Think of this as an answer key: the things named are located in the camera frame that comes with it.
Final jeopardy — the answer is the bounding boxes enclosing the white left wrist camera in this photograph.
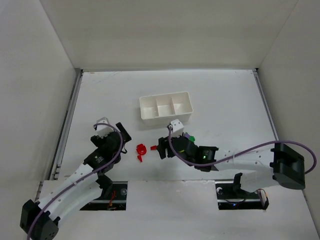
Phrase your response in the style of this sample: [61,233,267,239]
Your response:
[93,117,114,139]

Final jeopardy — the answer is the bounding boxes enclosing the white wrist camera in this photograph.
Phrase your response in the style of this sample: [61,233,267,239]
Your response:
[93,117,114,139]
[167,119,184,138]

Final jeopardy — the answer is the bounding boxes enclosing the purple green lego cluster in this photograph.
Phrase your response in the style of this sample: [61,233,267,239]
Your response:
[182,132,196,143]

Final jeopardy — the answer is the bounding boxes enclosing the red slope lego brick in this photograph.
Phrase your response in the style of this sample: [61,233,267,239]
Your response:
[150,145,157,151]

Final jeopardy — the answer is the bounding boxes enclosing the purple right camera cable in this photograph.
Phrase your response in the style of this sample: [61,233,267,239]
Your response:
[167,126,315,176]

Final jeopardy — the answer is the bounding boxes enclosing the small red lego brick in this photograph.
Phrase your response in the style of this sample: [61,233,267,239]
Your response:
[137,155,143,163]

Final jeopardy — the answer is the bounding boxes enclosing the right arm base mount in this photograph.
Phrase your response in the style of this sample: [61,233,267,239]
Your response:
[215,173,270,211]

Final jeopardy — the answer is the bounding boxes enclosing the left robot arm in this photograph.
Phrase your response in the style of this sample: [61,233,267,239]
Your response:
[19,121,132,240]

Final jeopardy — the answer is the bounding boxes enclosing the red round lego piece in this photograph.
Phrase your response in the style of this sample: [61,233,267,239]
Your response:
[136,143,147,156]

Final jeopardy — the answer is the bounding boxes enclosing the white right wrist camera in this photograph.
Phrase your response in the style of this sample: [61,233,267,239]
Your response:
[167,119,184,138]

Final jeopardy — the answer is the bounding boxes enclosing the purple camera cable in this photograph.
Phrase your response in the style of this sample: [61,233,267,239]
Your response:
[26,122,124,240]
[167,126,315,176]

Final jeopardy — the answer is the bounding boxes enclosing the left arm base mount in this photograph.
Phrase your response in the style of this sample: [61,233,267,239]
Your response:
[80,181,128,211]

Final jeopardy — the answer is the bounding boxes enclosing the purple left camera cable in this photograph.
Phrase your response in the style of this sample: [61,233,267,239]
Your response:
[26,122,124,240]

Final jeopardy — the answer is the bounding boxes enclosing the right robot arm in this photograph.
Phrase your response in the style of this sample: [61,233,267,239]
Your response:
[156,134,306,193]

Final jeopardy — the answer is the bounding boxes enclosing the white three-compartment container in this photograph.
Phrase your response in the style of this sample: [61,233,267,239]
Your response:
[139,91,193,127]

